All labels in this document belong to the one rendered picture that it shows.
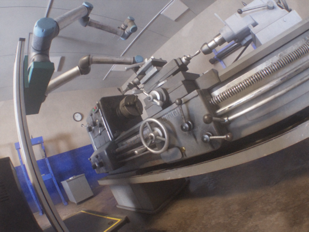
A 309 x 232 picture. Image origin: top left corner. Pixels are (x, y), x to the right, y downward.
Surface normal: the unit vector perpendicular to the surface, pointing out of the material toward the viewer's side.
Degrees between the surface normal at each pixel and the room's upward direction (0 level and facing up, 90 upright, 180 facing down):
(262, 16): 66
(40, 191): 90
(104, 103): 90
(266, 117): 90
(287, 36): 90
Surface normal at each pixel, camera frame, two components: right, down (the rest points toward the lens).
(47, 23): 0.64, -0.33
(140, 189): -0.64, 0.18
